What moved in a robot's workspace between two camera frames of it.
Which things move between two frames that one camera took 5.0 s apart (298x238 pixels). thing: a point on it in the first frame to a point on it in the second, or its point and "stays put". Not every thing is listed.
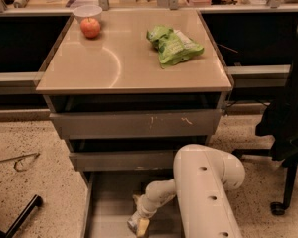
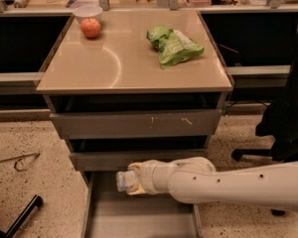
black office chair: [286, 120] stays put
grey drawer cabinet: [127, 90] stays put
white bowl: [87, 11] stays put
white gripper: [141, 211] to [148, 178]
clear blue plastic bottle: [134, 224] to [126, 179]
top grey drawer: [139, 124] stays put
